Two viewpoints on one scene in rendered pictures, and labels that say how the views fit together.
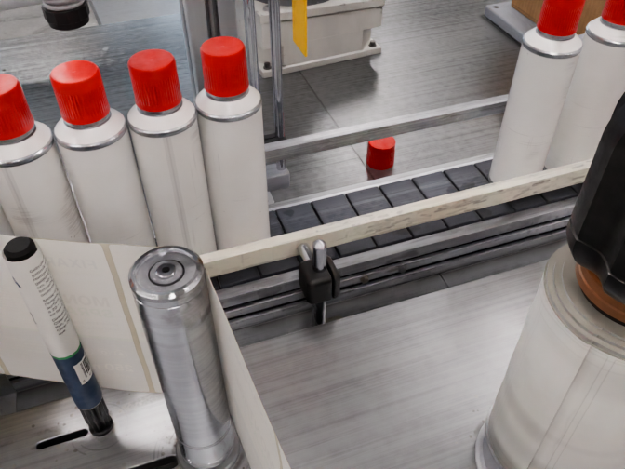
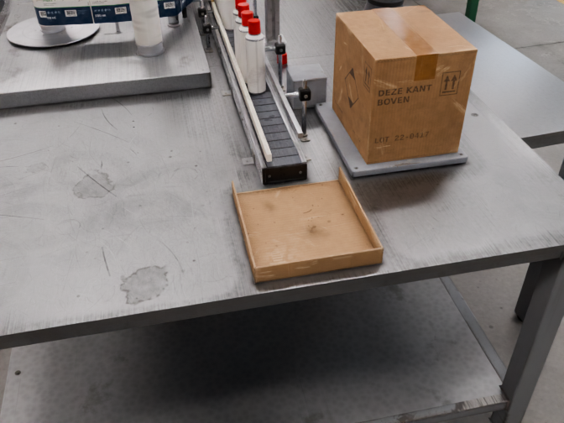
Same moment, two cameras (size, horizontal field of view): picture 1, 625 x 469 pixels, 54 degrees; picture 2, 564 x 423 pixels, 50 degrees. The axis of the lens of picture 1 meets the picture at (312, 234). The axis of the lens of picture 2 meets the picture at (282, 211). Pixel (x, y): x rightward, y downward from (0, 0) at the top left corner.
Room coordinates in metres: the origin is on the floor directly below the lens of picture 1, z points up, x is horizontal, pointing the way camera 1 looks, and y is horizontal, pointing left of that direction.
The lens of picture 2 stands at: (0.88, -1.94, 1.66)
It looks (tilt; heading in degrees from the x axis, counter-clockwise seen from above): 38 degrees down; 98
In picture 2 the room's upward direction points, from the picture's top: 1 degrees counter-clockwise
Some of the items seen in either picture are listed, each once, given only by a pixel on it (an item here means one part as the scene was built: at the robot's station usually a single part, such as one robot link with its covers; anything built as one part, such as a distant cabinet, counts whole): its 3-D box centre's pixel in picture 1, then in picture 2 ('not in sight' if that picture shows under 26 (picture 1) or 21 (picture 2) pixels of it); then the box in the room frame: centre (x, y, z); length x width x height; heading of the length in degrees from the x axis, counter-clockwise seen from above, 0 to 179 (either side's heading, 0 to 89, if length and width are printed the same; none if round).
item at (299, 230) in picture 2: not in sight; (301, 219); (0.78, -0.93, 0.85); 0.30 x 0.26 x 0.04; 110
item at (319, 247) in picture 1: (320, 290); (207, 33); (0.35, -0.01, 0.89); 0.03 x 0.03 x 0.12; 20
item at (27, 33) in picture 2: not in sight; (54, 30); (-0.18, -0.03, 0.89); 0.31 x 0.31 x 0.01
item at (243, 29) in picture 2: not in sight; (248, 48); (0.56, -0.34, 0.98); 0.05 x 0.05 x 0.20
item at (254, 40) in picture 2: not in sight; (255, 56); (0.59, -0.40, 0.98); 0.05 x 0.05 x 0.20
